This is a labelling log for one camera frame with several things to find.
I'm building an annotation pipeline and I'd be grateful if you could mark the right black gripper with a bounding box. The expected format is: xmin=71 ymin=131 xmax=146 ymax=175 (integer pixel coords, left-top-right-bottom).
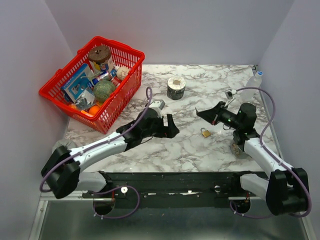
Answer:
xmin=197 ymin=101 xmax=242 ymax=130

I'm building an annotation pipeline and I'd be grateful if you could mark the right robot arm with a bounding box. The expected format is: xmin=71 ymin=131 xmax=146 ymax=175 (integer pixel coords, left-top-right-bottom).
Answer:
xmin=196 ymin=101 xmax=311 ymax=216

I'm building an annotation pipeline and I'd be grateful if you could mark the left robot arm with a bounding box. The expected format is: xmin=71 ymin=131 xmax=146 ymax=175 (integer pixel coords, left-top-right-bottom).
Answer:
xmin=39 ymin=107 xmax=180 ymax=199

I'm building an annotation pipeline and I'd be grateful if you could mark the brass padlock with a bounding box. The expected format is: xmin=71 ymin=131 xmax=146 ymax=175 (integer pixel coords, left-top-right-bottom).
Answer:
xmin=200 ymin=127 xmax=211 ymax=138

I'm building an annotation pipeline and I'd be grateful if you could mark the clear plastic water bottle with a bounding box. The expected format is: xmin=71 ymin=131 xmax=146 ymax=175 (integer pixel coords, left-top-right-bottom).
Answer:
xmin=240 ymin=71 xmax=263 ymax=102

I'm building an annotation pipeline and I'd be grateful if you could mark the black wrapped tissue roll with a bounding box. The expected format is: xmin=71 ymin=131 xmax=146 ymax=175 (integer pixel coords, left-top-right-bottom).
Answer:
xmin=166 ymin=76 xmax=186 ymax=100

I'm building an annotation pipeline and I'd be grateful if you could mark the red plastic basket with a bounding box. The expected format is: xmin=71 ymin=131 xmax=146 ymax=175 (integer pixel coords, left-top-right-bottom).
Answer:
xmin=38 ymin=36 xmax=145 ymax=134

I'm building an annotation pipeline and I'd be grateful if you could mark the cream ball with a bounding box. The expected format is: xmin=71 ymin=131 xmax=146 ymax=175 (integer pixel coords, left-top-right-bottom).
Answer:
xmin=115 ymin=66 xmax=130 ymax=81

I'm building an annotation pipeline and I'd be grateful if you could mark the green netted melon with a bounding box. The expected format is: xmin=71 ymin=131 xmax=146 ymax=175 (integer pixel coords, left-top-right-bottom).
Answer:
xmin=93 ymin=80 xmax=116 ymax=104

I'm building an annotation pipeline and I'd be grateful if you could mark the orange fruit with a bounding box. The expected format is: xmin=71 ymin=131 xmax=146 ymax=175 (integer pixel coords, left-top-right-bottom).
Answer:
xmin=88 ymin=105 xmax=101 ymax=116

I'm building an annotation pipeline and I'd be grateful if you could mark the brown round lid container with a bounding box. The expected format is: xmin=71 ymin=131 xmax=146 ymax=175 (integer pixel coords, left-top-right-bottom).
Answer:
xmin=88 ymin=45 xmax=111 ymax=64

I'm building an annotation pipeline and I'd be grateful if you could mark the blue white box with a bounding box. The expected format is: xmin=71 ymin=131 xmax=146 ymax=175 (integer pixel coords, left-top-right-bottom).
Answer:
xmin=61 ymin=63 xmax=92 ymax=103

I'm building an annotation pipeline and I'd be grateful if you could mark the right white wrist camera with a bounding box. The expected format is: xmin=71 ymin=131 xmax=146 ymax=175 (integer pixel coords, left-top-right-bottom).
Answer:
xmin=224 ymin=89 xmax=237 ymax=108

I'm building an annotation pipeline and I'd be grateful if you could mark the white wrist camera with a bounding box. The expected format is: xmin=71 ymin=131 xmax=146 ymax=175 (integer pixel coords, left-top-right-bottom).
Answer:
xmin=149 ymin=100 xmax=165 ymax=118
xmin=224 ymin=89 xmax=237 ymax=108

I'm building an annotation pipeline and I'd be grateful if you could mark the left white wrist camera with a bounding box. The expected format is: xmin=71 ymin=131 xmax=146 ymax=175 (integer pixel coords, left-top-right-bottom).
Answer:
xmin=149 ymin=100 xmax=165 ymax=118

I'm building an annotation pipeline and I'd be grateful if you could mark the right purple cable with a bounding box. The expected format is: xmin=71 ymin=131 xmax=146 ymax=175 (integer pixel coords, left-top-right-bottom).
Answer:
xmin=229 ymin=86 xmax=313 ymax=220

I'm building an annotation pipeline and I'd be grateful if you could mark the purple cable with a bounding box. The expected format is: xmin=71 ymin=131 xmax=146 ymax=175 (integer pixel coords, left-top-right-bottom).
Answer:
xmin=229 ymin=86 xmax=313 ymax=220
xmin=39 ymin=86 xmax=153 ymax=221

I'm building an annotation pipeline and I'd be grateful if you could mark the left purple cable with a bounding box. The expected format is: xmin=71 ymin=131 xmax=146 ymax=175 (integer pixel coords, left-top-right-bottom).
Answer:
xmin=39 ymin=86 xmax=153 ymax=221

